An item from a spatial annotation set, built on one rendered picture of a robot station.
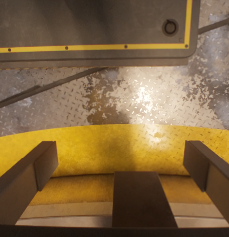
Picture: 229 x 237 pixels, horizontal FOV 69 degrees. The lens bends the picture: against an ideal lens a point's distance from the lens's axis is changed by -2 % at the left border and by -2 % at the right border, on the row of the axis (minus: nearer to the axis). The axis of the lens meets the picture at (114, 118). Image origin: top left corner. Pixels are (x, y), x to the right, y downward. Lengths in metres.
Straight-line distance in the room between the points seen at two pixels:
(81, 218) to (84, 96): 0.51
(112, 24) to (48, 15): 0.17
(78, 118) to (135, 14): 0.54
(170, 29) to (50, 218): 0.74
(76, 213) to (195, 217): 0.43
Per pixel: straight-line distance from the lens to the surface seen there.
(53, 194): 0.90
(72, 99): 0.84
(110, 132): 0.85
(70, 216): 0.72
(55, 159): 0.17
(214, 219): 0.78
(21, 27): 0.56
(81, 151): 0.91
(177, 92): 0.85
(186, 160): 0.17
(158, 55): 0.50
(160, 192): 0.50
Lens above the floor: 0.80
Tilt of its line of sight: 75 degrees down
